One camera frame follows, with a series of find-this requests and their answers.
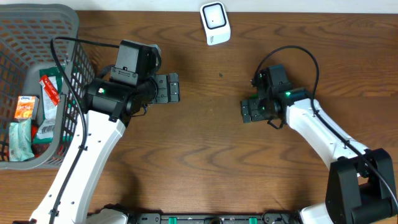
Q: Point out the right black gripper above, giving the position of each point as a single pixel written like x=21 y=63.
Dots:
x=252 y=105

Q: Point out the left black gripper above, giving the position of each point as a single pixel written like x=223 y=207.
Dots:
x=166 y=94

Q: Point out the green lid seasoning jar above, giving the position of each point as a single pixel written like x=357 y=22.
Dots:
x=253 y=96

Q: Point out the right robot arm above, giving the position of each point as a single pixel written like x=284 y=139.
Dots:
x=361 y=184

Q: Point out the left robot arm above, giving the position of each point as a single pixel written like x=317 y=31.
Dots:
x=109 y=109

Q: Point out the white barcode scanner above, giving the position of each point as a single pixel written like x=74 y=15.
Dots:
x=215 y=23

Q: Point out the red stick sachet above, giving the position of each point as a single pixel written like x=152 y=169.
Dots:
x=50 y=90

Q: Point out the orange tissue pack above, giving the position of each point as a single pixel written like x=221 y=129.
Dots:
x=27 y=107

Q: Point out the red snack packet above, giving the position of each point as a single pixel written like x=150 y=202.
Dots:
x=37 y=148

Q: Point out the grey plastic mesh basket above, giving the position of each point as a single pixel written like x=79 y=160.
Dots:
x=26 y=31

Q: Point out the light green wipes pack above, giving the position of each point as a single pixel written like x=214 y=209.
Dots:
x=20 y=141

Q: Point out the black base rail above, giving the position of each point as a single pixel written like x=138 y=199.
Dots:
x=156 y=218

